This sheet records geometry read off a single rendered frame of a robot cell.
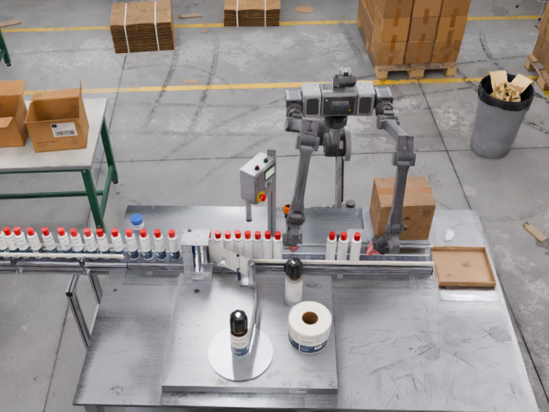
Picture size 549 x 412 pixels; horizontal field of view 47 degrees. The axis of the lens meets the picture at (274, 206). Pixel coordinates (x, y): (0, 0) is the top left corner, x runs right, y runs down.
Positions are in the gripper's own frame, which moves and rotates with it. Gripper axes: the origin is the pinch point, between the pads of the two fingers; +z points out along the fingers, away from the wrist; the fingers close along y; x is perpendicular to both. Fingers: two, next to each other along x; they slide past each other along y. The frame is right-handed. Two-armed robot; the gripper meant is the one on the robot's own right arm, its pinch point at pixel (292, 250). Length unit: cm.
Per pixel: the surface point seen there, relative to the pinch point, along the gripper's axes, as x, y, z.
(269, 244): 3.9, -12.1, 0.1
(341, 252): 3.5, 26.4, 4.8
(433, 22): 339, 137, 44
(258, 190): 6.6, -17.0, -35.9
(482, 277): -1, 102, 19
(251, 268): -14.6, -20.7, -2.1
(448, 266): 7, 85, 19
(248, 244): 3.7, -22.8, 0.1
